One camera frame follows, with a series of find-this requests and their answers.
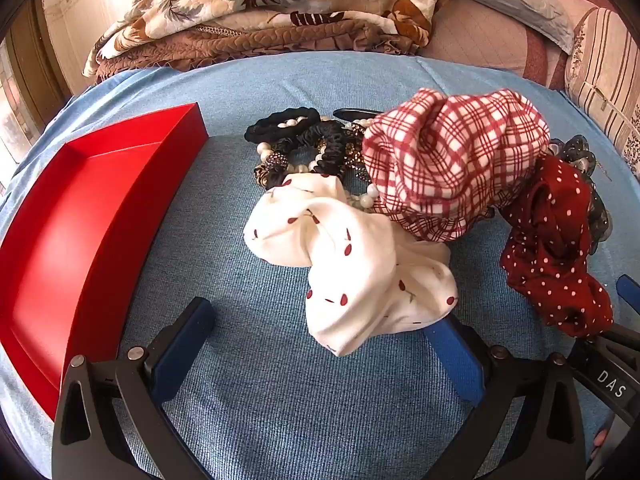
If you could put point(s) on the red shallow box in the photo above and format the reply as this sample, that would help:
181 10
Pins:
75 240

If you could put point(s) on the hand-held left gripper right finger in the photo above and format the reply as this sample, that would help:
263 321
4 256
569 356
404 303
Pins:
455 355

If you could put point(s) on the red plaid scrunchie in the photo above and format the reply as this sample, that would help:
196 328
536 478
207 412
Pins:
450 160

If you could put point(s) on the white cherry print scrunchie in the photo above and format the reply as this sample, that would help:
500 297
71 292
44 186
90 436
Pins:
350 270

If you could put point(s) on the grey sheer dotted scrunchie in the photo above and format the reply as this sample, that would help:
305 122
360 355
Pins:
600 210

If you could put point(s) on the dark red polka dot scrunchie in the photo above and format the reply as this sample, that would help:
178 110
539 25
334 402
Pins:
550 260

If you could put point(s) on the striped floral pillow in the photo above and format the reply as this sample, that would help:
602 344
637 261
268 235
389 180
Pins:
605 70

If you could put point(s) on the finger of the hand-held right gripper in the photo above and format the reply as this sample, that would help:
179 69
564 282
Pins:
617 339
630 292

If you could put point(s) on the black hair clip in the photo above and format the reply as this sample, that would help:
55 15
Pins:
350 112

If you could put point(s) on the pink patterned bed sheet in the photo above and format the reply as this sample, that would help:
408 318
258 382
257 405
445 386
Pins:
480 45

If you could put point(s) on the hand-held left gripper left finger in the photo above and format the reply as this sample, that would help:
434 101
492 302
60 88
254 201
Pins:
185 342

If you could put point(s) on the person's right hand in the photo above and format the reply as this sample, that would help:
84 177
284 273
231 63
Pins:
599 442

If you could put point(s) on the blue cloth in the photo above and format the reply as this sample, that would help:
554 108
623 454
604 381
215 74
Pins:
300 410

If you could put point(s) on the brown ruffled quilt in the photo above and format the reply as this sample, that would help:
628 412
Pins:
225 46

